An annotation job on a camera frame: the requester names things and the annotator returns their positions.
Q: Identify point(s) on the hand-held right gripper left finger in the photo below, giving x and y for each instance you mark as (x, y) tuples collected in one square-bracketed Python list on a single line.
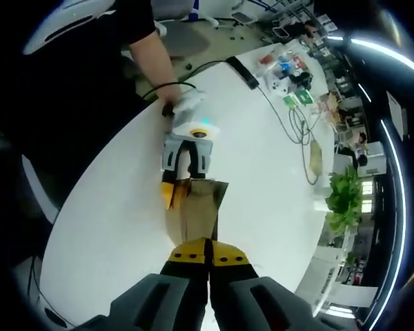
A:
[(152, 303)]

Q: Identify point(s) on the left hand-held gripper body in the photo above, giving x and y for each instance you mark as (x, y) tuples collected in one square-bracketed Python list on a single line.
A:
[(198, 127)]

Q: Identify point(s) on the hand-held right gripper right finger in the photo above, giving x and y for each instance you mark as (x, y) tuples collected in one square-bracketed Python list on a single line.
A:
[(262, 303)]

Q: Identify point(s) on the yellow paper bag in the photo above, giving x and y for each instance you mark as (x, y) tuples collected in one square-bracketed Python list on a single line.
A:
[(200, 210)]

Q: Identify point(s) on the green box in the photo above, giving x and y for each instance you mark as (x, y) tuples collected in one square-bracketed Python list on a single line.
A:
[(291, 101), (304, 96)]

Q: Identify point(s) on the person's left hand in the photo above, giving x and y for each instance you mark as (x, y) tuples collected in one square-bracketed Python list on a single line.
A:
[(189, 103)]

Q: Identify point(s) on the white table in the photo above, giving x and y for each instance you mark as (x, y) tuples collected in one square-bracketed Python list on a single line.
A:
[(124, 207)]

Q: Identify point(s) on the black power strip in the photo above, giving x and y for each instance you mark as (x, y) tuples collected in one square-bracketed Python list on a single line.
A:
[(243, 72)]

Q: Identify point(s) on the grey office chair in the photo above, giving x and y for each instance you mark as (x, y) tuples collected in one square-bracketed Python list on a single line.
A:
[(184, 38)]

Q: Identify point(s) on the white game controller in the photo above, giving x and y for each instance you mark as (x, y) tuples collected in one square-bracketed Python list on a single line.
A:
[(278, 86)]

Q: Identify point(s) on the person in black shirt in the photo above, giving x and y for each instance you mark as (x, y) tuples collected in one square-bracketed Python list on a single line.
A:
[(72, 103)]

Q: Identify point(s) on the black headset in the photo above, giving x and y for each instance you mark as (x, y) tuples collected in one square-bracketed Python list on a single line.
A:
[(302, 78)]

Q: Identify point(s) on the brown flat block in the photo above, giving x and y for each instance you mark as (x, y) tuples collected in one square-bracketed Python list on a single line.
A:
[(316, 157)]

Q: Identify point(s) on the potted green plant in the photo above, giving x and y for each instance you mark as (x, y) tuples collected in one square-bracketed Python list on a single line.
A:
[(343, 200)]

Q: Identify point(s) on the white chest device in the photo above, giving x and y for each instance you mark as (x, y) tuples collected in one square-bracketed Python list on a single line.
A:
[(65, 20)]

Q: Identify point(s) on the curved ceiling light strip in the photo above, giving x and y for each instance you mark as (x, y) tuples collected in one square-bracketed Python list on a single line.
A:
[(390, 53), (400, 193)]

